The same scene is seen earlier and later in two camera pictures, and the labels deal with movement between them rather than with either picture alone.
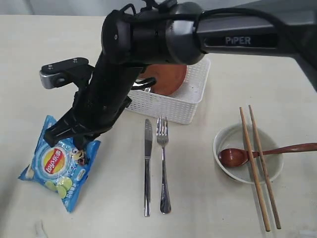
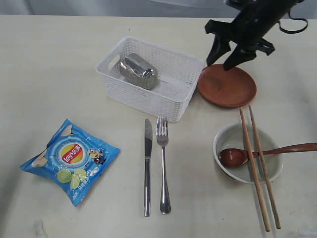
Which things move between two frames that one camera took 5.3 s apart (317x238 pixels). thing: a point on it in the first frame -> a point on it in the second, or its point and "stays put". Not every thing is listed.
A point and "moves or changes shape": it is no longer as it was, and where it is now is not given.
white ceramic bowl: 234,137 stays put
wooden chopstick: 267,180 stays put
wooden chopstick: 267,224 stays put
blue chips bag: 64,167 moves or changes shape
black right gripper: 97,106 -> 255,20
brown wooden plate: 170,77 -> 234,88
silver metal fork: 162,133 stays put
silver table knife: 148,140 stays put
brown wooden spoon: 237,157 stays put
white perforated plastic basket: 182,108 moves or changes shape
